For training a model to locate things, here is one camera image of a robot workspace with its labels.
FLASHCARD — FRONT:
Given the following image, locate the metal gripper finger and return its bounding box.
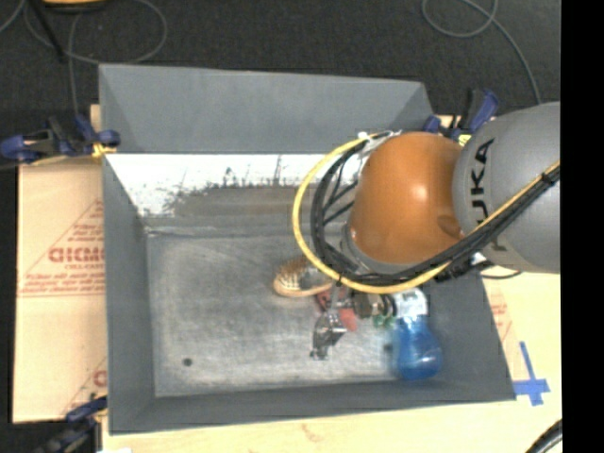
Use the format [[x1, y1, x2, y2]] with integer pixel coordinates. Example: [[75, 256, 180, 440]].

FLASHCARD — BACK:
[[309, 313, 337, 361], [323, 317, 349, 360]]

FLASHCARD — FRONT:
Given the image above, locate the red plastic object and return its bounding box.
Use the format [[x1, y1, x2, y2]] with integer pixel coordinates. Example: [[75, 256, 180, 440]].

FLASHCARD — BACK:
[[314, 293, 361, 333]]

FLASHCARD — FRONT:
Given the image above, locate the wooden hairbrush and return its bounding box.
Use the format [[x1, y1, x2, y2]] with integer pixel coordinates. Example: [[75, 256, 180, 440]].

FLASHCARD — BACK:
[[272, 254, 334, 299]]

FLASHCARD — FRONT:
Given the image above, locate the blue spray bottle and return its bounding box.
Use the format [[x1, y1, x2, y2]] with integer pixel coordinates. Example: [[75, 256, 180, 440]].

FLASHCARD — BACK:
[[389, 287, 445, 381]]

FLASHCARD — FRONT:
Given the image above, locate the grey metal bin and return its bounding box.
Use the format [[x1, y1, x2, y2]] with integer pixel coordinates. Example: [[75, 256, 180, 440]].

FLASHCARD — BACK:
[[97, 63, 516, 433]]

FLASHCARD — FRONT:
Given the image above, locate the brown cardboard board red print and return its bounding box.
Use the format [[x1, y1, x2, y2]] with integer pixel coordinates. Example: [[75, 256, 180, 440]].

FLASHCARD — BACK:
[[11, 104, 110, 424]]

